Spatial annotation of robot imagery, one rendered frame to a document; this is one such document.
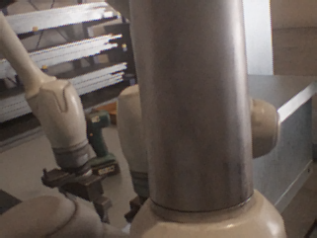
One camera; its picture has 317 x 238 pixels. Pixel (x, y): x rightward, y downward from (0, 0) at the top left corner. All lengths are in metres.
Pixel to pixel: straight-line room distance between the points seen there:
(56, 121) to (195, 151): 0.58
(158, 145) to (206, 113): 0.05
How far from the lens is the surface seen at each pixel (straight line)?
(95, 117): 1.16
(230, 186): 0.30
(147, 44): 0.29
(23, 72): 0.96
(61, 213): 0.40
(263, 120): 0.57
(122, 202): 1.06
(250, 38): 2.97
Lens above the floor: 1.19
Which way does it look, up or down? 19 degrees down
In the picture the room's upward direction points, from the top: 9 degrees counter-clockwise
